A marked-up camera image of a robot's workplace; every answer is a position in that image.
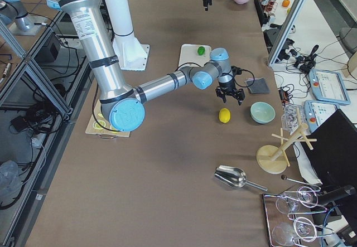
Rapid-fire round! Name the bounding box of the black monitor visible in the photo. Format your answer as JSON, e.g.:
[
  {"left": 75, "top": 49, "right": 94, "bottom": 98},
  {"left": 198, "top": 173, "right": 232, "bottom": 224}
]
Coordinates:
[{"left": 304, "top": 109, "right": 356, "bottom": 187}]

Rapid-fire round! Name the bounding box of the metal scoop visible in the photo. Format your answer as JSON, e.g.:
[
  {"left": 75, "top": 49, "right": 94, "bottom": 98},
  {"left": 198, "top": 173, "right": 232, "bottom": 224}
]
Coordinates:
[{"left": 214, "top": 165, "right": 268, "bottom": 192}]

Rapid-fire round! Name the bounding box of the black wire glass rack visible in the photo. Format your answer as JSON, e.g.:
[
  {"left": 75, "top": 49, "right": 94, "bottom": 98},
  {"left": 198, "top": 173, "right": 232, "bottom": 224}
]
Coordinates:
[{"left": 262, "top": 186, "right": 335, "bottom": 246}]

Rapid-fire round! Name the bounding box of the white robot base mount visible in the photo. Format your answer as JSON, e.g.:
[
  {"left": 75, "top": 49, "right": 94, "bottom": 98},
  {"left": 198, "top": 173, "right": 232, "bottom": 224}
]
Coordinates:
[{"left": 105, "top": 0, "right": 149, "bottom": 71}]

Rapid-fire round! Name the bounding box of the wooden cutting board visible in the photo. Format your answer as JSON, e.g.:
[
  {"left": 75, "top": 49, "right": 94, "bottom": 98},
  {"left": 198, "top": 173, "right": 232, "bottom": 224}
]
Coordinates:
[{"left": 85, "top": 102, "right": 130, "bottom": 139}]

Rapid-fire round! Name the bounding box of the lemon slice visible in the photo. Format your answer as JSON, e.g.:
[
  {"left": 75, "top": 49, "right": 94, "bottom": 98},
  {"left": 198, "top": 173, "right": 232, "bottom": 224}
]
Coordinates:
[
  {"left": 109, "top": 125, "right": 119, "bottom": 133},
  {"left": 93, "top": 120, "right": 107, "bottom": 130}
]

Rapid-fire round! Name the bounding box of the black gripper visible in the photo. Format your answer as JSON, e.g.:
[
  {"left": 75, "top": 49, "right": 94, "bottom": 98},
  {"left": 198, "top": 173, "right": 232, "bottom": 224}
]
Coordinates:
[{"left": 215, "top": 81, "right": 245, "bottom": 105}]

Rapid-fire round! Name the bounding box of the black ball tipped rod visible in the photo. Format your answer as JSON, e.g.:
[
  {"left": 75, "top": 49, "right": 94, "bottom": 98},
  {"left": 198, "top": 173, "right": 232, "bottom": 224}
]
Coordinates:
[{"left": 281, "top": 175, "right": 320, "bottom": 188}]

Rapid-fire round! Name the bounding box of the black power adapter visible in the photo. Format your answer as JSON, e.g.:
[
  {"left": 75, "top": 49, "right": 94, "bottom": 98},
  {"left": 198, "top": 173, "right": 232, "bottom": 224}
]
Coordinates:
[{"left": 11, "top": 116, "right": 28, "bottom": 132}]

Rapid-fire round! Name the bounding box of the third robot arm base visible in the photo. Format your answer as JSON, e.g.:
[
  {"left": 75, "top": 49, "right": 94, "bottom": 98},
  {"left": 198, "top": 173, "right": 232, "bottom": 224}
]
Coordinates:
[{"left": 1, "top": 0, "right": 40, "bottom": 36}]

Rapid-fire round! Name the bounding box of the yellow lemon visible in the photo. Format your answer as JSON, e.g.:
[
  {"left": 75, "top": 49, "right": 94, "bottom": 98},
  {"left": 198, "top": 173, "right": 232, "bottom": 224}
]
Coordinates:
[{"left": 219, "top": 108, "right": 231, "bottom": 123}]

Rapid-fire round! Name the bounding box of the upside down wine glass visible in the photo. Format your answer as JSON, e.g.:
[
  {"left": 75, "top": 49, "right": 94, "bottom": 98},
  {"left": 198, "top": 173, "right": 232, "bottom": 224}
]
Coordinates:
[{"left": 276, "top": 197, "right": 300, "bottom": 214}]

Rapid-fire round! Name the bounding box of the blue teach pendant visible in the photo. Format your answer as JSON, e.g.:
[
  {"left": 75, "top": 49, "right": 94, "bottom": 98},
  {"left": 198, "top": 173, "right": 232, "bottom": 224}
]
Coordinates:
[
  {"left": 309, "top": 69, "right": 351, "bottom": 105},
  {"left": 303, "top": 100, "right": 340, "bottom": 132}
]

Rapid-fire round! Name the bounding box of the grey folded cloth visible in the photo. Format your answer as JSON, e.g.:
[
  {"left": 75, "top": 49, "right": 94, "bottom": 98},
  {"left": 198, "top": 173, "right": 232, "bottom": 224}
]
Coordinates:
[{"left": 245, "top": 78, "right": 270, "bottom": 94}]

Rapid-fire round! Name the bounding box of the wooden mug tree stand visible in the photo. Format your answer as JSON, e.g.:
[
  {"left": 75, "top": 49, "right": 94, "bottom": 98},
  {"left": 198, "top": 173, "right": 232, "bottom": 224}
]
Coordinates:
[{"left": 256, "top": 109, "right": 317, "bottom": 174}]

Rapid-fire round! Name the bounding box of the pale green bowl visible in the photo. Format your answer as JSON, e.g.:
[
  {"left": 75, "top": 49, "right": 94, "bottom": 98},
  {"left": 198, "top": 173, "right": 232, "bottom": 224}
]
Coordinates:
[{"left": 250, "top": 101, "right": 276, "bottom": 124}]

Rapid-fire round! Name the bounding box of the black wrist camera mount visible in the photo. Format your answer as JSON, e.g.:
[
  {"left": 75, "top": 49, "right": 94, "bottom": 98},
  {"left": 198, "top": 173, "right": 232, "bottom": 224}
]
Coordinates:
[{"left": 231, "top": 66, "right": 243, "bottom": 77}]

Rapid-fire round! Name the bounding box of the clear plastic container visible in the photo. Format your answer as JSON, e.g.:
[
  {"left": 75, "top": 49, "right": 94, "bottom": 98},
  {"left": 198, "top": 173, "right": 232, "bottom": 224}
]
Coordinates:
[{"left": 281, "top": 104, "right": 302, "bottom": 132}]

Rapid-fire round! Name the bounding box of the aluminium frame post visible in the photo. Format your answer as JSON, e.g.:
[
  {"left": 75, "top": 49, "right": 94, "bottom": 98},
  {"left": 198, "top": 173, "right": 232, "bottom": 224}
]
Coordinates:
[{"left": 267, "top": 0, "right": 305, "bottom": 66}]

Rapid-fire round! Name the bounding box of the cream rabbit print tray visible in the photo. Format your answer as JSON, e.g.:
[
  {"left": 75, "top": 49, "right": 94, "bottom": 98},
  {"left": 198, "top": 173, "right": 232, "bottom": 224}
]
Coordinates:
[{"left": 176, "top": 43, "right": 211, "bottom": 71}]

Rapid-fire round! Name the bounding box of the green lime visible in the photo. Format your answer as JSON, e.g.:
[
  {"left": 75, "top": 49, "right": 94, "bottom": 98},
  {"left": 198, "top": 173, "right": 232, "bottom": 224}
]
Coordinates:
[{"left": 197, "top": 46, "right": 205, "bottom": 56}]

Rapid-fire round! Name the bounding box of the clear plastic bag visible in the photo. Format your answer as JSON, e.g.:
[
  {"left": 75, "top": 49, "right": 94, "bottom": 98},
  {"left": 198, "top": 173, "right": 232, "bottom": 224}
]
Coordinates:
[{"left": 1, "top": 160, "right": 21, "bottom": 201}]

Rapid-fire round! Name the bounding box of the orange fruit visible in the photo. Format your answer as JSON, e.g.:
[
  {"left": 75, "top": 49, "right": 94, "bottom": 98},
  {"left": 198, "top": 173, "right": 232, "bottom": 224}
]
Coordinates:
[{"left": 282, "top": 0, "right": 290, "bottom": 8}]

